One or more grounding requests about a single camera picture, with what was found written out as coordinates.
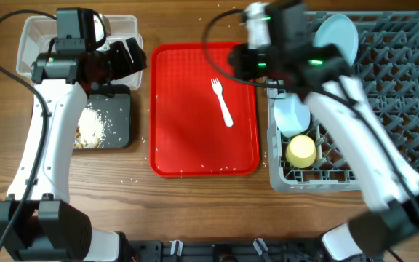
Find yellow plastic cup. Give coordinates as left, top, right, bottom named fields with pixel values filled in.
left=286, top=135, right=316, bottom=168

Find grey dishwasher rack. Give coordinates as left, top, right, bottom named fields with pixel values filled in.
left=266, top=11, right=419, bottom=193

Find food scraps with rice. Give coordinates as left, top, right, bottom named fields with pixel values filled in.
left=73, top=103, right=130, bottom=149

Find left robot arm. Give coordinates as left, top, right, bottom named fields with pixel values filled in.
left=0, top=7, right=146, bottom=261

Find red serving tray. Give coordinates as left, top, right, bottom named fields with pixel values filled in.
left=148, top=43, right=260, bottom=178

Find large light blue plate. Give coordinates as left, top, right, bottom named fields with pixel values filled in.
left=313, top=14, right=359, bottom=66

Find small light blue bowl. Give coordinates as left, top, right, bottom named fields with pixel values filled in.
left=274, top=93, right=311, bottom=138

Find black plastic tray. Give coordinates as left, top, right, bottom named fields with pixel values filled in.
left=35, top=79, right=131, bottom=152

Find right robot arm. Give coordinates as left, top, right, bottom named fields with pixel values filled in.
left=232, top=1, right=419, bottom=261

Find white plastic spoon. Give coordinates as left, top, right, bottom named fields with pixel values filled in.
left=315, top=135, right=323, bottom=162

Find white plastic fork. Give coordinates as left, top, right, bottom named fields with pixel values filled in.
left=211, top=78, right=234, bottom=127

